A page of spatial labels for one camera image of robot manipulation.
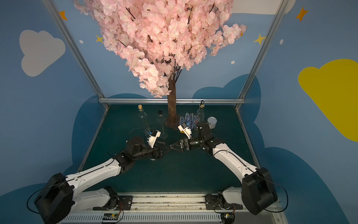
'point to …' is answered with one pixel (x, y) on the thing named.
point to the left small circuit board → (110, 217)
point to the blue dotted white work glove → (192, 121)
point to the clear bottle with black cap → (162, 125)
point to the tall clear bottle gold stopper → (200, 112)
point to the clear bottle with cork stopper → (143, 118)
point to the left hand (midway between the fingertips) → (168, 144)
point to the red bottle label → (152, 159)
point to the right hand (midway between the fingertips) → (176, 144)
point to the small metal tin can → (212, 121)
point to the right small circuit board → (228, 218)
